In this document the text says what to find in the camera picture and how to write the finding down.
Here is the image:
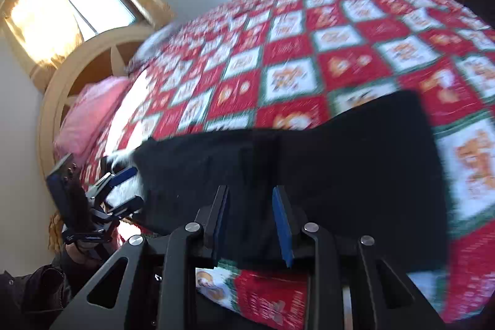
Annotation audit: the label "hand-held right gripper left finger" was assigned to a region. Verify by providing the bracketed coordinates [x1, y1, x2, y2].
[50, 185, 230, 330]

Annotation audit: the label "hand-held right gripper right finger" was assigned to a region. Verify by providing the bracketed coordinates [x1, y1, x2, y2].
[272, 186, 445, 330]

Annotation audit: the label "striped pillow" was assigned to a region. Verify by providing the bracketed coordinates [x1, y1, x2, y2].
[127, 23, 179, 71]

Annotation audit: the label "black pants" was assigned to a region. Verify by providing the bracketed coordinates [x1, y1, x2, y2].
[131, 90, 451, 272]

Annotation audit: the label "folded pink blanket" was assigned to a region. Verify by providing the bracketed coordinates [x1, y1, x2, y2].
[53, 77, 132, 157]

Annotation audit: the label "cream wooden bed headboard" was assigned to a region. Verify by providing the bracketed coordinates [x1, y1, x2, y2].
[37, 25, 159, 180]

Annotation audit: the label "person's left hand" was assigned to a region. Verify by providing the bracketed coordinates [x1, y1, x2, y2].
[64, 240, 102, 266]

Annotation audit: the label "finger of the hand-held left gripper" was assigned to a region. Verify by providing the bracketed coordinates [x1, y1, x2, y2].
[104, 196, 145, 221]
[101, 157, 139, 191]

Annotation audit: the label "wide yellow curtain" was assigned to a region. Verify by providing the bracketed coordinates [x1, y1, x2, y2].
[4, 0, 84, 68]

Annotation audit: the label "red checked printed bed quilt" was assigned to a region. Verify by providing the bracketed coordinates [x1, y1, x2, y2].
[77, 0, 495, 325]

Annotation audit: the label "person's left forearm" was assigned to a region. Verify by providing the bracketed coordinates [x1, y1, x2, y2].
[0, 251, 102, 321]

